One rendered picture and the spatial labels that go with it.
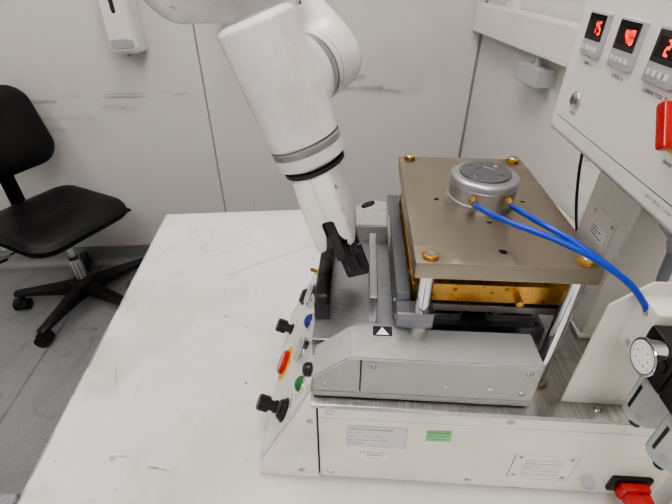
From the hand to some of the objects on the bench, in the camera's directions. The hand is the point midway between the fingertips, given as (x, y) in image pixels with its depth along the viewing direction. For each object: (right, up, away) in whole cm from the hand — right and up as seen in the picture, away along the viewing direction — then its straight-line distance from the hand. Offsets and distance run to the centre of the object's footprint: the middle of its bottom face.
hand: (354, 261), depth 58 cm
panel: (-13, -20, +15) cm, 28 cm away
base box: (+14, -23, +13) cm, 30 cm away
